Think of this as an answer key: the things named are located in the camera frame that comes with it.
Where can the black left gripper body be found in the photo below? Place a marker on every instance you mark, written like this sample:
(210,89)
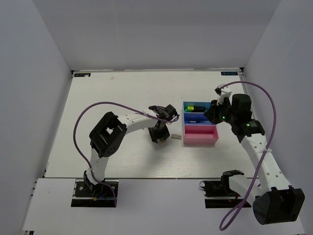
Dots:
(158,132)

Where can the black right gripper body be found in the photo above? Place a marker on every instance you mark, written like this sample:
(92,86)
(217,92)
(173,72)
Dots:
(222,112)

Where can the green gel pen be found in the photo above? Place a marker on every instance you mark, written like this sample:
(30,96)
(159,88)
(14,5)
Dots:
(196,121)

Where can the green cap highlighter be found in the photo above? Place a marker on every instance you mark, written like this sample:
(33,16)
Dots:
(195,106)

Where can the blue gel pen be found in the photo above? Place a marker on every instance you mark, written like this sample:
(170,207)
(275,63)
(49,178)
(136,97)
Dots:
(198,123)

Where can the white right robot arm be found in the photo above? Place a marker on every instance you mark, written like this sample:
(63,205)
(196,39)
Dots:
(275,200)

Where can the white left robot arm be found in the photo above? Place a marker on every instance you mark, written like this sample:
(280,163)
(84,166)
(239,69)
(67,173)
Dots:
(108,134)

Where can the grey wrapped eraser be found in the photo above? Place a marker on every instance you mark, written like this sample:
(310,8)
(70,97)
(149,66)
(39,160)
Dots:
(176,136)

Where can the three-compartment colour container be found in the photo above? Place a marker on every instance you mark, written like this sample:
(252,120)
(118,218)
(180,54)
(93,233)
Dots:
(197,134)

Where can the right corner label sticker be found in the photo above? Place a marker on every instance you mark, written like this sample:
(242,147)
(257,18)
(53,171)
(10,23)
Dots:
(229,73)

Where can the corner label sticker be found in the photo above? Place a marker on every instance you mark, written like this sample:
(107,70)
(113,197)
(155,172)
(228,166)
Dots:
(82,74)
(229,73)

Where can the left corner label sticker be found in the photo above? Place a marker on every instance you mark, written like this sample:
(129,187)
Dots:
(82,74)

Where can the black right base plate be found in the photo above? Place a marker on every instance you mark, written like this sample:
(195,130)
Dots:
(215,197)

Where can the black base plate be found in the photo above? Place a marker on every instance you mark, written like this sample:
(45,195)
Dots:
(102,197)
(215,197)

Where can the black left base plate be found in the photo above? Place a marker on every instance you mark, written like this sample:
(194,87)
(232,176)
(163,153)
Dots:
(102,197)

